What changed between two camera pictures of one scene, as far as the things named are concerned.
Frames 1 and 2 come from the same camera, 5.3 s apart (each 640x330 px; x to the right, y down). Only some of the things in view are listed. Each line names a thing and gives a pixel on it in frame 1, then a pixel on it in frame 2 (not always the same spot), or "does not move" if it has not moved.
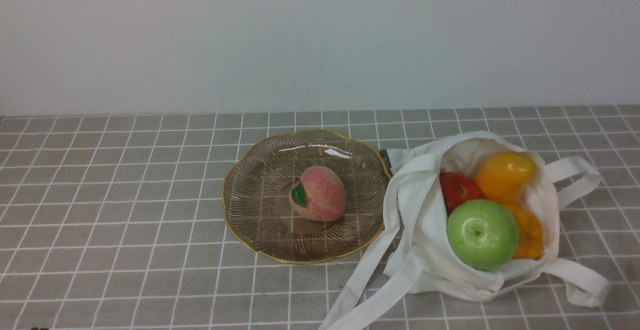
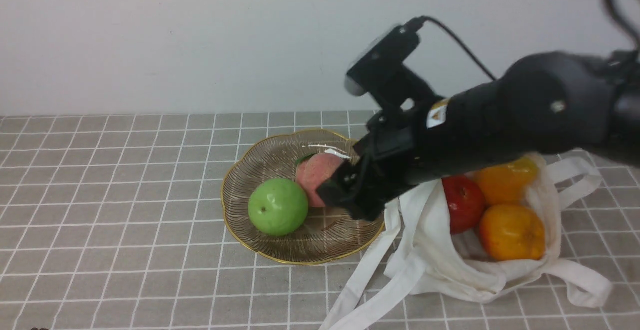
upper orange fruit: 502,177 does not move
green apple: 482,234 → 278,206
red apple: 458,188 does not move
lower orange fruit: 531,243 does not move
